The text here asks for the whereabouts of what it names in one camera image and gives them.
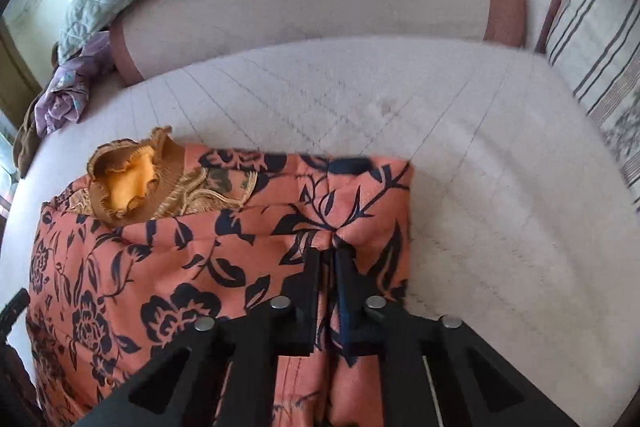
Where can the orange black floral garment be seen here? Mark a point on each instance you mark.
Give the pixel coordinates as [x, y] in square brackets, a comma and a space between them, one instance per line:
[210, 267]

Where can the brown cloth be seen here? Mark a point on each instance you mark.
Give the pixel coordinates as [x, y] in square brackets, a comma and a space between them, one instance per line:
[31, 132]

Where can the tan olive patterned cloth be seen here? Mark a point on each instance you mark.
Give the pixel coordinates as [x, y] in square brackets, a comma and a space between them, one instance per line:
[210, 192]

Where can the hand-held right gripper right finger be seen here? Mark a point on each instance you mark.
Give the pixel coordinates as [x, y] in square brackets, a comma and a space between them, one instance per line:
[345, 292]

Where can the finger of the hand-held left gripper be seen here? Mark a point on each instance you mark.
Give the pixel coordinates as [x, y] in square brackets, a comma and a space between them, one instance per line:
[14, 312]

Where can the mustard yellow ruffled garment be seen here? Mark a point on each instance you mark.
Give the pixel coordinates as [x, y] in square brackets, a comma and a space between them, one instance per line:
[127, 187]

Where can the pink sofa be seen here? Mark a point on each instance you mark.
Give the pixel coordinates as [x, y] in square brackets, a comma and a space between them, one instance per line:
[350, 72]

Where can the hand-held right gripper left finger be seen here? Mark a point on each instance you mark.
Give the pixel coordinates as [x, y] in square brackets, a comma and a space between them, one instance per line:
[312, 289]

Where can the purple crumpled cloth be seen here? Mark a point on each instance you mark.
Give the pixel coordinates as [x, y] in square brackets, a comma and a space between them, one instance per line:
[75, 82]

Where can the striped beige throw blanket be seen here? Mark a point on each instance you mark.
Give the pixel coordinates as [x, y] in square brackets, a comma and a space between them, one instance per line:
[595, 52]

